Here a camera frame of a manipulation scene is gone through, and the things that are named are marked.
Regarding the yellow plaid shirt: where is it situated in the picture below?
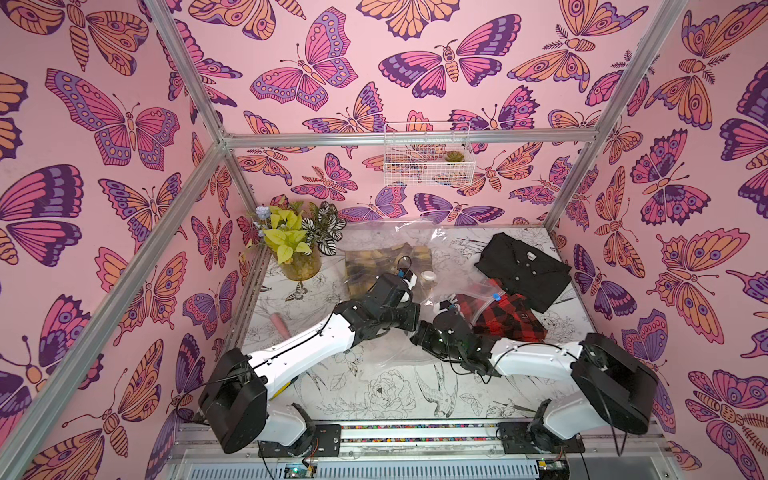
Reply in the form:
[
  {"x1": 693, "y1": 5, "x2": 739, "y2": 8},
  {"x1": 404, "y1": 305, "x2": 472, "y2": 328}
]
[{"x1": 344, "y1": 243, "x2": 433, "y2": 299}]

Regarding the red black plaid shirt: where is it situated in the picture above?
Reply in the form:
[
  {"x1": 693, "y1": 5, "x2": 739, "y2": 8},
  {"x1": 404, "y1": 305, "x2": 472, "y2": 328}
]
[{"x1": 449, "y1": 280, "x2": 548, "y2": 342}]

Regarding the clear plastic vacuum bag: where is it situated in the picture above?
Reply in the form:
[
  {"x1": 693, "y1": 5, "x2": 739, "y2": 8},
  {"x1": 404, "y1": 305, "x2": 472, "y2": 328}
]
[{"x1": 335, "y1": 218, "x2": 511, "y2": 367}]

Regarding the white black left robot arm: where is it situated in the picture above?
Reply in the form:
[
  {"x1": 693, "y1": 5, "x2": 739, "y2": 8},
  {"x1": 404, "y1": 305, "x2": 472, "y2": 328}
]
[{"x1": 199, "y1": 269, "x2": 420, "y2": 456}]

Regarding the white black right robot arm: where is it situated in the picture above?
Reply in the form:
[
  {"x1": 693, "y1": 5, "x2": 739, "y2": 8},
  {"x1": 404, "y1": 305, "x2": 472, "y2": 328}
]
[{"x1": 410, "y1": 309, "x2": 659, "y2": 450}]

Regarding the black folded shirt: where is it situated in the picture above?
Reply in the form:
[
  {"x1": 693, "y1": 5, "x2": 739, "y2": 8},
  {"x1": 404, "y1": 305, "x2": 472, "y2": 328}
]
[{"x1": 475, "y1": 233, "x2": 571, "y2": 313}]

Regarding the pink cylindrical object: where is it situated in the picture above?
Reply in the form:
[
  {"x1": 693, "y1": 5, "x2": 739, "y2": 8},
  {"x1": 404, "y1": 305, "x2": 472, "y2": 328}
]
[{"x1": 270, "y1": 313, "x2": 292, "y2": 340}]

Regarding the potted plant in glass vase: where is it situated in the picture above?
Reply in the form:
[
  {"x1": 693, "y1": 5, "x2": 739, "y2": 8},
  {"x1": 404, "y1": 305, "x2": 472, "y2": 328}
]
[{"x1": 237, "y1": 195, "x2": 347, "y2": 282}]

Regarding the small green succulent plant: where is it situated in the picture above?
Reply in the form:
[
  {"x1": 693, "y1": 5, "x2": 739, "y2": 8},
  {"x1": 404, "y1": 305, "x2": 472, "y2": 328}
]
[{"x1": 444, "y1": 151, "x2": 465, "y2": 164}]

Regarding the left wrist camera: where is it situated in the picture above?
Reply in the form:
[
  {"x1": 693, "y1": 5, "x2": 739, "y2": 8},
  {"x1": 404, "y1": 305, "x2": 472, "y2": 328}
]
[{"x1": 397, "y1": 268, "x2": 418, "y2": 304}]

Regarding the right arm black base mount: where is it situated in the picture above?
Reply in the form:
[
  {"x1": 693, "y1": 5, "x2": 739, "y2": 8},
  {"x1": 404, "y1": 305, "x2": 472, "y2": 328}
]
[{"x1": 496, "y1": 399, "x2": 585, "y2": 455}]

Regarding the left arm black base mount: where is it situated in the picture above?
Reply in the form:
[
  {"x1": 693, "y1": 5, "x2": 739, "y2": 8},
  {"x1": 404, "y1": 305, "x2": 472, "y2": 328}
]
[{"x1": 256, "y1": 403, "x2": 342, "y2": 458}]

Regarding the white wire wall basket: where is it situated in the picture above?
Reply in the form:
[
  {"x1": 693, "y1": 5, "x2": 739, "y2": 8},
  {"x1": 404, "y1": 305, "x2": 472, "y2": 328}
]
[{"x1": 381, "y1": 129, "x2": 476, "y2": 189}]

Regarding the aluminium front rail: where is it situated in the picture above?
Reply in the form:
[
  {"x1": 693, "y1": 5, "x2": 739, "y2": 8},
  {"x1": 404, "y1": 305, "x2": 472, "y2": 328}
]
[{"x1": 173, "y1": 419, "x2": 667, "y2": 463}]

